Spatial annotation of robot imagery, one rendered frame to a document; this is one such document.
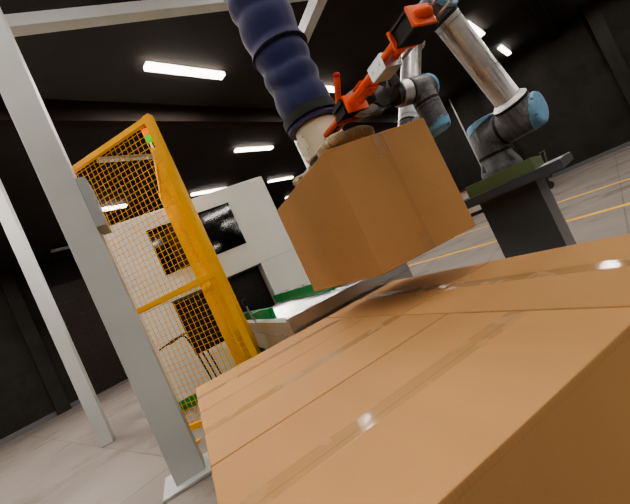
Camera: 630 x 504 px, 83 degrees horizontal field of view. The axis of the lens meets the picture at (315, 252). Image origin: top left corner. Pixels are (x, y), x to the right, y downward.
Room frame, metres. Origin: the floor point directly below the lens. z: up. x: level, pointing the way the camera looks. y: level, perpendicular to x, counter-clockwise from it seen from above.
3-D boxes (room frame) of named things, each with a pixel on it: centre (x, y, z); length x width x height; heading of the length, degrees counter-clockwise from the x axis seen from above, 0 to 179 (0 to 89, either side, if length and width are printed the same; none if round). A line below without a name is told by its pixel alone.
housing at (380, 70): (0.97, -0.39, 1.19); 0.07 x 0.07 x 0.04; 23
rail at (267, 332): (2.67, 0.68, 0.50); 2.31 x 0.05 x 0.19; 23
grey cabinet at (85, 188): (2.05, 1.05, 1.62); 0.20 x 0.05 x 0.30; 23
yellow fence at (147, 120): (2.37, 0.98, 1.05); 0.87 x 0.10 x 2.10; 75
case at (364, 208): (1.38, -0.22, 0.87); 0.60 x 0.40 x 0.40; 22
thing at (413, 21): (0.84, -0.43, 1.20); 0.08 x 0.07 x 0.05; 23
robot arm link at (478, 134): (1.73, -1.00, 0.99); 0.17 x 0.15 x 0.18; 32
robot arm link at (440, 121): (1.29, -0.59, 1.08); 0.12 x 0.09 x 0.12; 32
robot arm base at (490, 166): (1.73, -1.00, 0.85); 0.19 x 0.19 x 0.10
